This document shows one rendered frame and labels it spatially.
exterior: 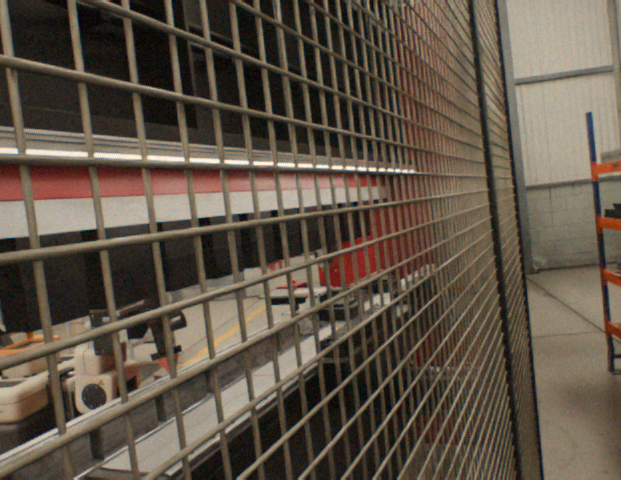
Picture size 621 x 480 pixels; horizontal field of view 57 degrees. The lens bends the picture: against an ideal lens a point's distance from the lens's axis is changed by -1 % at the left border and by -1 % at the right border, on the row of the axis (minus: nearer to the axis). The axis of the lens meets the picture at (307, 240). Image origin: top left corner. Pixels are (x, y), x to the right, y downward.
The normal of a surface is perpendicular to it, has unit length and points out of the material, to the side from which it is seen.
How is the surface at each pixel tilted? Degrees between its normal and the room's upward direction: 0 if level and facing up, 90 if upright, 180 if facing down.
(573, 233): 90
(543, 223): 90
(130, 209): 90
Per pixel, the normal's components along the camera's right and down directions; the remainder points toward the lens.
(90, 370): -0.18, 0.07
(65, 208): 0.91, -0.08
